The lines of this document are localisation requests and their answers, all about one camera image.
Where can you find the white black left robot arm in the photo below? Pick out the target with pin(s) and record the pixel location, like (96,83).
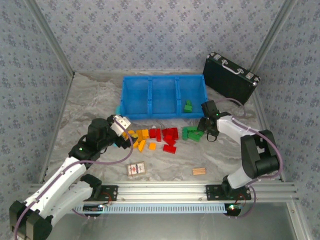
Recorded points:
(57,180)

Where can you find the blue three-compartment plastic bin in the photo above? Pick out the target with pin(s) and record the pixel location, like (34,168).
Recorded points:
(162,97)

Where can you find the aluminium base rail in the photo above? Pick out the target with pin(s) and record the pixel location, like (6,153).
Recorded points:
(162,191)

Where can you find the aluminium frame post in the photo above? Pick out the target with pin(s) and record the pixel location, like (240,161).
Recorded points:
(271,37)
(54,37)

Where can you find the yellow lego brick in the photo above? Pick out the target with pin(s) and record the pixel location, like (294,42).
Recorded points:
(132,134)
(139,135)
(145,133)
(135,144)
(152,146)
(124,135)
(141,145)

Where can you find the small ribbed wooden block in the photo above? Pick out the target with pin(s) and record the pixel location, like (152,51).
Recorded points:
(199,171)

